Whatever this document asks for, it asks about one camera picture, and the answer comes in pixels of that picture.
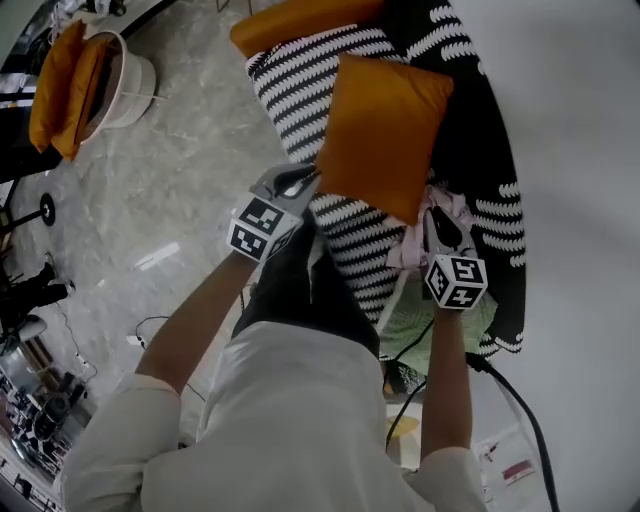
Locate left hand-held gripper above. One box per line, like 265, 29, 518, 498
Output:
227, 164, 322, 264

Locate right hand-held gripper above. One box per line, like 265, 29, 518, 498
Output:
422, 204, 489, 312

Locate orange square pillow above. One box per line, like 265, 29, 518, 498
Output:
315, 52, 455, 227

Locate black white patterned seat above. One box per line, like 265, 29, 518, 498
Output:
244, 0, 529, 362

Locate person's right forearm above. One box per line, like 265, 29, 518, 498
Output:
420, 302, 475, 467

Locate person's left forearm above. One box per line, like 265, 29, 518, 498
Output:
133, 246, 264, 397

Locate green patterned cloth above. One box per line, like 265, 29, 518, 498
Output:
378, 272, 497, 377

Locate pink cloth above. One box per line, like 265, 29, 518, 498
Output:
386, 183, 475, 272

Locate white slanted rod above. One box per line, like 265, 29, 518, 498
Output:
375, 268, 408, 333

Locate person's dark trousers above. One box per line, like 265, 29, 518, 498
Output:
231, 209, 382, 359

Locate yellow round stool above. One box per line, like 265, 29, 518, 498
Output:
387, 414, 422, 444

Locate orange bolster cushion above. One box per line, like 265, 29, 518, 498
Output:
229, 0, 387, 59

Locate white round basket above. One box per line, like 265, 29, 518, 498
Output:
74, 29, 159, 147

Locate white packet with red label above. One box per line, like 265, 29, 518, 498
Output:
499, 456, 537, 487

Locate person's white shirt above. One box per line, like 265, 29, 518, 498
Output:
59, 319, 492, 512

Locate black round stand base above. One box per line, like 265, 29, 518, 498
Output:
38, 191, 57, 227

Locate thin black cable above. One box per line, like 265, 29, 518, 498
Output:
383, 317, 437, 453

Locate thick black cable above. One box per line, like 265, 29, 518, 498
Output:
466, 351, 562, 512

